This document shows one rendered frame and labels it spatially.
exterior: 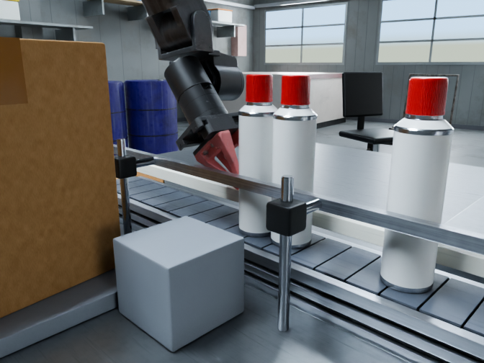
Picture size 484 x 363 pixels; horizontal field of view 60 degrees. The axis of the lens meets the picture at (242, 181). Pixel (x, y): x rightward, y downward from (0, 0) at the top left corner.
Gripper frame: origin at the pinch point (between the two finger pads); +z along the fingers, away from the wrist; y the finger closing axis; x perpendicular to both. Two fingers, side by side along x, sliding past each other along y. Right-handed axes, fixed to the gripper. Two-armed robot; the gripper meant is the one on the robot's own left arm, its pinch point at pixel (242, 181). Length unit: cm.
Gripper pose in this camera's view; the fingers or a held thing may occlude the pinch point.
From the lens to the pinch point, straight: 58.8
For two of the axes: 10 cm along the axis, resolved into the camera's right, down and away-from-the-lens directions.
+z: 4.6, 8.6, -2.1
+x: -5.5, 4.7, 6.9
